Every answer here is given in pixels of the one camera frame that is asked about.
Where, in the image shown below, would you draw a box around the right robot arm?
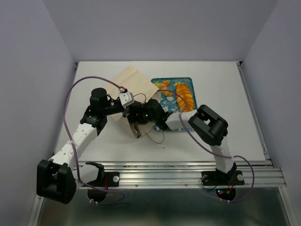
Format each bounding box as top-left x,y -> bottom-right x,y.
127,99 -> 236,184

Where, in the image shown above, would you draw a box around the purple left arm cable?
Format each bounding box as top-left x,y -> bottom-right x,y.
63,75 -> 127,205

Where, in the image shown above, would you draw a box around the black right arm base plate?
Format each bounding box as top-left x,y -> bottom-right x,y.
201,170 -> 245,186

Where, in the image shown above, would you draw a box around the beige paper bag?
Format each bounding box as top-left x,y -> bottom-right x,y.
110,66 -> 161,139

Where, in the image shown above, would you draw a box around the aluminium table edge rail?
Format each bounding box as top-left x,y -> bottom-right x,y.
236,61 -> 273,166

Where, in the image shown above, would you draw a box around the fake croissant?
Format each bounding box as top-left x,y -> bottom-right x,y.
159,80 -> 173,97

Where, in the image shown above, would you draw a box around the metal tongs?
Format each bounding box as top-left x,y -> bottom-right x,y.
129,122 -> 141,139

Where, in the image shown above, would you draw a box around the orange twisted fake bread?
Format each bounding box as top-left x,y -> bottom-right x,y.
176,83 -> 195,112

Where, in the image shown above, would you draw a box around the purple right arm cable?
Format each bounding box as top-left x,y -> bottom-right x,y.
159,89 -> 254,204

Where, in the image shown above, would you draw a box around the teal floral tray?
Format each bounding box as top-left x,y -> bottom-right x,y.
150,77 -> 198,113

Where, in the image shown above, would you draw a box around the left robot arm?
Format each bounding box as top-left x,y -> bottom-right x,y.
36,88 -> 134,204

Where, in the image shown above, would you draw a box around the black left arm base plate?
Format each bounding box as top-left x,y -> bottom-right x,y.
79,161 -> 119,188

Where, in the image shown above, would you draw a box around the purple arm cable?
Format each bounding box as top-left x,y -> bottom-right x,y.
63,75 -> 127,205
159,89 -> 254,204

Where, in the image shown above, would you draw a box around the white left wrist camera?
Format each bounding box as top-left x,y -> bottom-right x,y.
119,91 -> 135,109

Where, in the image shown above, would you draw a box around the aluminium front frame rail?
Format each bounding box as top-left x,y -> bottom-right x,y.
39,161 -> 288,189

